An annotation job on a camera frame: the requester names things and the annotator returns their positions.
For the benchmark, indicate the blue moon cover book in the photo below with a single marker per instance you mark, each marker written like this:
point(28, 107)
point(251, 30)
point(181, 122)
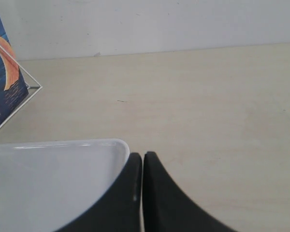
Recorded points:
point(13, 89)

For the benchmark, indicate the white plastic tray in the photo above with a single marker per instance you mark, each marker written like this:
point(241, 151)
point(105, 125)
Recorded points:
point(46, 185)

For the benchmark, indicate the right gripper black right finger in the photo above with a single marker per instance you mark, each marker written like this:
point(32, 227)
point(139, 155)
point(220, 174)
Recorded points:
point(166, 208)

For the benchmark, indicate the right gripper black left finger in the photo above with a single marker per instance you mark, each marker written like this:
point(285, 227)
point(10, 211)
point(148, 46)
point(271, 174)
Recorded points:
point(118, 210)

